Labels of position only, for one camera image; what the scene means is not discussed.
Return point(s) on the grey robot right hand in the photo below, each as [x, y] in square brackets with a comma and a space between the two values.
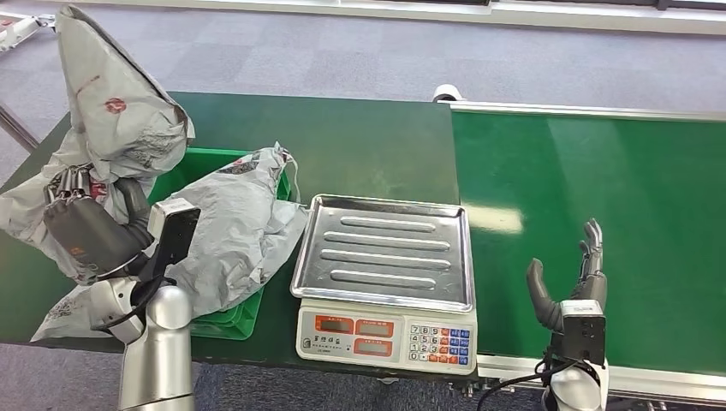
[590, 286]

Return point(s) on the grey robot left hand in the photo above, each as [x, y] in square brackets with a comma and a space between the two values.
[91, 238]

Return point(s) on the small grey courier bag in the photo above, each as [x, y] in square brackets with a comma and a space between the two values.
[113, 113]

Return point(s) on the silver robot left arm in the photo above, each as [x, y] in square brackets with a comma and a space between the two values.
[159, 363]

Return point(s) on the green conveyor belt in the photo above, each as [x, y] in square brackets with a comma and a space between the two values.
[573, 187]

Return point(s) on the white conveyor roller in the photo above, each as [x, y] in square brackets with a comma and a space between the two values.
[448, 93]

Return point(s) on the grey metal bar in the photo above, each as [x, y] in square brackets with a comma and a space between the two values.
[18, 130]

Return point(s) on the large grey courier bag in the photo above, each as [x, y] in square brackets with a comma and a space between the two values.
[238, 238]

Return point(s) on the green plastic bin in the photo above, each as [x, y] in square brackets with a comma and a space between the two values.
[227, 320]

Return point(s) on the electronic weighing scale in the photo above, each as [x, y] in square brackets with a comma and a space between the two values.
[391, 249]

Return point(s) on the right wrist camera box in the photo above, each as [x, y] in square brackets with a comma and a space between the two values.
[581, 334]

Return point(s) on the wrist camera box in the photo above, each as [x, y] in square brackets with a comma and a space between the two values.
[581, 334]
[173, 232]

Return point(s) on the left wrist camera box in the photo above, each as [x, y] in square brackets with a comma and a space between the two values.
[173, 232]

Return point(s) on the white wall ledge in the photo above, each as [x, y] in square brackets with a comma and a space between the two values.
[567, 17]

